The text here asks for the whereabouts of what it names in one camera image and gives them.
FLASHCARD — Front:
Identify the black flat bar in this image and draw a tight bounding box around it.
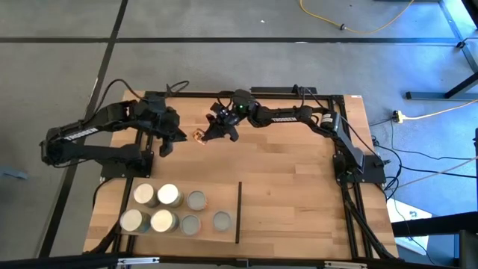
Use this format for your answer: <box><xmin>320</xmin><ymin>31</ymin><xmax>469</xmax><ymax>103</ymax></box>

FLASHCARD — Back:
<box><xmin>249</xmin><ymin>85</ymin><xmax>318</xmax><ymax>95</ymax></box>

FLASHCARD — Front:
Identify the black floor stand base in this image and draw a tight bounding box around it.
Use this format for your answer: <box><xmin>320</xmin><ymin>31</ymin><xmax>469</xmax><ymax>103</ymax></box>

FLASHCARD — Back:
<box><xmin>405</xmin><ymin>0</ymin><xmax>478</xmax><ymax>101</ymax></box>

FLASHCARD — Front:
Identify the tall can yellow green label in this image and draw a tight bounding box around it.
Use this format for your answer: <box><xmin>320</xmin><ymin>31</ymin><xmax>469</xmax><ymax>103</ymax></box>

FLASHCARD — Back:
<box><xmin>119</xmin><ymin>208</ymin><xmax>151</xmax><ymax>235</ymax></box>
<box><xmin>156</xmin><ymin>182</ymin><xmax>184</xmax><ymax>208</ymax></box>

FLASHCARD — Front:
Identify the silver bracket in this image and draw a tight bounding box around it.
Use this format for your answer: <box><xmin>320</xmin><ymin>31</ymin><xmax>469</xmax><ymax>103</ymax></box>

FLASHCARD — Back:
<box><xmin>116</xmin><ymin>256</ymin><xmax>161</xmax><ymax>267</ymax></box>
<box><xmin>323</xmin><ymin>260</ymin><xmax>369</xmax><ymax>269</ymax></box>

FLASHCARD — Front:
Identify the white sheet blue mark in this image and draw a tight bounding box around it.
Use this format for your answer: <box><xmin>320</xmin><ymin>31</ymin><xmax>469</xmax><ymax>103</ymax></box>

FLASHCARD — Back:
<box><xmin>386</xmin><ymin>197</ymin><xmax>434</xmax><ymax>257</ymax></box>

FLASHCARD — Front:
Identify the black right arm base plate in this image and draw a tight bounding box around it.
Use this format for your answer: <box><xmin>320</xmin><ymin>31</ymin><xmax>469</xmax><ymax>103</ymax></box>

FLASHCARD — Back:
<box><xmin>333</xmin><ymin>152</ymin><xmax>388</xmax><ymax>185</ymax></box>

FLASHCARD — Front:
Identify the black rig beam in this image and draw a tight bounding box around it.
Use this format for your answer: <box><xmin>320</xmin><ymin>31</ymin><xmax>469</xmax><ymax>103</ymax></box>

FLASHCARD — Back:
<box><xmin>0</xmin><ymin>252</ymin><xmax>478</xmax><ymax>269</ymax></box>

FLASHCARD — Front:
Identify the yellow floor cable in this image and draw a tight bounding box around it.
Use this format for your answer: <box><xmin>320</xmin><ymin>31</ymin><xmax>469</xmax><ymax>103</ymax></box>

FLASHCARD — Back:
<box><xmin>298</xmin><ymin>0</ymin><xmax>416</xmax><ymax>35</ymax></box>

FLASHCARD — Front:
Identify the yellow cable with plug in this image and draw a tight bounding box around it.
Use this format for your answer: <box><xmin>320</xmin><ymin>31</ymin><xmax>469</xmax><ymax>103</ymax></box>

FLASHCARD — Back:
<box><xmin>391</xmin><ymin>99</ymin><xmax>478</xmax><ymax>124</ymax></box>

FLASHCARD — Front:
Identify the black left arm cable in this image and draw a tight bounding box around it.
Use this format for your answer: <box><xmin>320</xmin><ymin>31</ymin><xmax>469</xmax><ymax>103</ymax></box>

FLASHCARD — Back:
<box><xmin>93</xmin><ymin>78</ymin><xmax>190</xmax><ymax>113</ymax></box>

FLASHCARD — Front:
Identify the grey flat floor piece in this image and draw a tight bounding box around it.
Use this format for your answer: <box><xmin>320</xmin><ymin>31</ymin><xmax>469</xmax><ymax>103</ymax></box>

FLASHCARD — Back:
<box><xmin>0</xmin><ymin>165</ymin><xmax>30</xmax><ymax>181</ymax></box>

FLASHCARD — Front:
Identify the tall can blue purple label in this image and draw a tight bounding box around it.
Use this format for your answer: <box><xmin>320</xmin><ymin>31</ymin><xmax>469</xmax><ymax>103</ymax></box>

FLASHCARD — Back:
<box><xmin>132</xmin><ymin>182</ymin><xmax>158</xmax><ymax>208</ymax></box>

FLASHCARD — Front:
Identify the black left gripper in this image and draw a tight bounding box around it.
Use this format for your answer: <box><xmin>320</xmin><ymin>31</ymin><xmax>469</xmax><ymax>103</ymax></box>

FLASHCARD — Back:
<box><xmin>149</xmin><ymin>107</ymin><xmax>187</xmax><ymax>158</ymax></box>

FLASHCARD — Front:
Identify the small can yellow pink label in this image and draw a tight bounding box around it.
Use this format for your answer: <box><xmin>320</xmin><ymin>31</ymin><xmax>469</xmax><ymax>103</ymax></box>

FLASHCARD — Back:
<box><xmin>191</xmin><ymin>128</ymin><xmax>208</xmax><ymax>146</ymax></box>

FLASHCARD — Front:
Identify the grey floor cable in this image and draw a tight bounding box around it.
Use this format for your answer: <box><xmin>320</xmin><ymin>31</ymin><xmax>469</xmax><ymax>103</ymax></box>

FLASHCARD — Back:
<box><xmin>395</xmin><ymin>155</ymin><xmax>478</xmax><ymax>188</ymax></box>

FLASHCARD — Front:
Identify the black floor tape strip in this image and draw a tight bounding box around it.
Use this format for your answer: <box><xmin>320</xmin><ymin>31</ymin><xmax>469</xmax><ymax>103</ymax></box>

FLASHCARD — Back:
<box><xmin>0</xmin><ymin>36</ymin><xmax>462</xmax><ymax>45</ymax></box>
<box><xmin>37</xmin><ymin>0</ymin><xmax>130</xmax><ymax>259</ymax></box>

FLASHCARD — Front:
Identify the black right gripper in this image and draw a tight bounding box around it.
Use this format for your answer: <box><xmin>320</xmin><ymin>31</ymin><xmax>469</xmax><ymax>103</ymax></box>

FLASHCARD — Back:
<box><xmin>202</xmin><ymin>103</ymin><xmax>243</xmax><ymax>143</ymax></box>

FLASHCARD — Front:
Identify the black cable bundle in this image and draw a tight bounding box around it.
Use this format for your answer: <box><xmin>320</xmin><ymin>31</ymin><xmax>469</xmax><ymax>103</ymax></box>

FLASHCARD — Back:
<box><xmin>341</xmin><ymin>186</ymin><xmax>399</xmax><ymax>261</ymax></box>
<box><xmin>87</xmin><ymin>179</ymin><xmax>130</xmax><ymax>255</ymax></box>

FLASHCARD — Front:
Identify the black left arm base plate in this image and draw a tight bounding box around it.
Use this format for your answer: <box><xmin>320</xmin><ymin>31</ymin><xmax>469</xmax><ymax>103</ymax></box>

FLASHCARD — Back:
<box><xmin>93</xmin><ymin>155</ymin><xmax>155</xmax><ymax>179</ymax></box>

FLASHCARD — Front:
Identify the small can orange striped label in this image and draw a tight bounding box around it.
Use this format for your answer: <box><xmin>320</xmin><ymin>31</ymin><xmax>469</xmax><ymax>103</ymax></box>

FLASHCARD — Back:
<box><xmin>185</xmin><ymin>190</ymin><xmax>208</xmax><ymax>212</ymax></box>

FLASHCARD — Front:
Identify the dark box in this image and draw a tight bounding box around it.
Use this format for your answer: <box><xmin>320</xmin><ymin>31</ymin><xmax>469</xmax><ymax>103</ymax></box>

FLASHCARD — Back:
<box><xmin>458</xmin><ymin>229</ymin><xmax>478</xmax><ymax>269</ymax></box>

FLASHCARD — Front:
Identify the black floor cable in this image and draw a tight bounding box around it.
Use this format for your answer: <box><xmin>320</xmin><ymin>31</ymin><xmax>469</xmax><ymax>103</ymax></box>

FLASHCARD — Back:
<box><xmin>371</xmin><ymin>119</ymin><xmax>478</xmax><ymax>202</ymax></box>

